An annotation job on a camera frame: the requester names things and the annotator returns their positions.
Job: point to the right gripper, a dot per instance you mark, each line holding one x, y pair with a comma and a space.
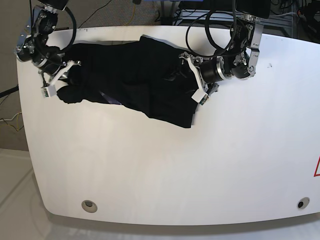
51, 67

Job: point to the table grommet hole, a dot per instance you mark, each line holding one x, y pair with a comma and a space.
89, 206
303, 203

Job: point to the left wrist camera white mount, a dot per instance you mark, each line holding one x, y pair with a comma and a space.
204, 90

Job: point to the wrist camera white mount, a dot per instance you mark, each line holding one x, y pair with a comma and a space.
204, 90
49, 89

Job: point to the black T-shirt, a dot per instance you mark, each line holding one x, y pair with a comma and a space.
145, 75

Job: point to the red triangle sticker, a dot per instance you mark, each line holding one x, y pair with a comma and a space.
317, 169

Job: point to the aluminium frame rail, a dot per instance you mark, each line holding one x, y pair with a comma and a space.
283, 25

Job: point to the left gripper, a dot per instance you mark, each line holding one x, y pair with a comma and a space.
209, 72

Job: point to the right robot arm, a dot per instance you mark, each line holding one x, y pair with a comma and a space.
32, 41

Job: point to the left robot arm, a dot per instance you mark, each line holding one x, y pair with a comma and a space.
240, 56

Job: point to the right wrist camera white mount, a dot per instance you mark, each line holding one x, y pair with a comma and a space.
49, 89

